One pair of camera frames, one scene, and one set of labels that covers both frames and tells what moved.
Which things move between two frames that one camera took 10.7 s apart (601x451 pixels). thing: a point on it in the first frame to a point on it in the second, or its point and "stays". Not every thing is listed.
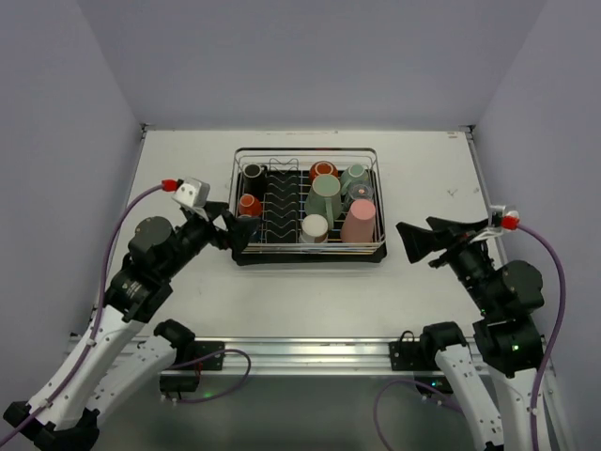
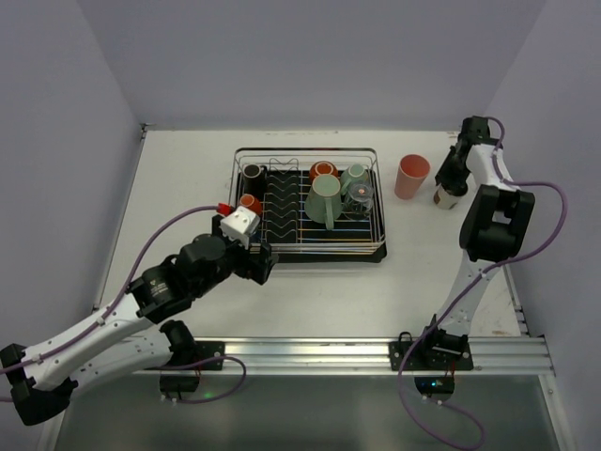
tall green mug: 325,199 stays
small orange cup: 249,206 stays
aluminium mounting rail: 303,356 stays
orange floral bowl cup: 323,167 stays
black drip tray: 314,216 stays
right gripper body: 451,245 to 452,186
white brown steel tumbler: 314,229 to 445,200
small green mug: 354,175 stays
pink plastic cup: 359,225 to 412,172
